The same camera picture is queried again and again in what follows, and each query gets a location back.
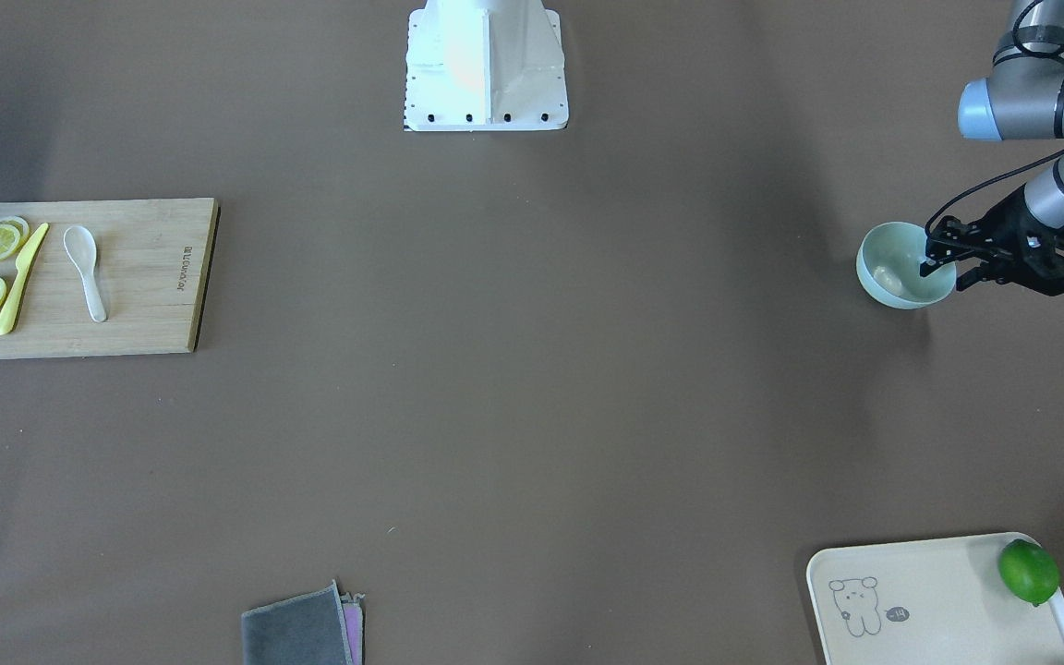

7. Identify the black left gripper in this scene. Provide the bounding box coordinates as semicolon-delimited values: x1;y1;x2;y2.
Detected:
919;187;1064;297

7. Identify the light green bowl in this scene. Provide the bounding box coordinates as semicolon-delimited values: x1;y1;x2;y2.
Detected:
854;222;957;310

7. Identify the white ceramic spoon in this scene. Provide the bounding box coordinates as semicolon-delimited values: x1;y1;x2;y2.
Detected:
63;225;107;323

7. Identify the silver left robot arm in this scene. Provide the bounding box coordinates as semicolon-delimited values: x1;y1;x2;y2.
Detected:
919;1;1064;297

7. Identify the green lime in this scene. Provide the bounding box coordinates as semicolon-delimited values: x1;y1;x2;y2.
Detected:
997;538;1061;606

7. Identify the beige serving tray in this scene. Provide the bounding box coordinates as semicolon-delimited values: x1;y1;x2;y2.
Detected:
805;533;1064;664

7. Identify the grey folded cloth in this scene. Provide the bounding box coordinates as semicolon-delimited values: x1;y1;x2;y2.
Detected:
240;580;366;664

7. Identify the bamboo cutting board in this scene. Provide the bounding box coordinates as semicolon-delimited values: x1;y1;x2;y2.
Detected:
0;198;219;359

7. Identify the yellow plastic knife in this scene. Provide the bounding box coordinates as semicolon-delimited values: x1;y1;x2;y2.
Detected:
0;223;50;336

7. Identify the upper lemon slice stack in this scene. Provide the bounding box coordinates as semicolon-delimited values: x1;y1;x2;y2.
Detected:
0;216;30;261

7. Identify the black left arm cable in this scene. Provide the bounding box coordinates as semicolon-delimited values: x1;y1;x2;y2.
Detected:
924;0;1064;237

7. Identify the white pedestal column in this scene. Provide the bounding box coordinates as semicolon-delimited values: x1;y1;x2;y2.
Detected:
403;1;570;132

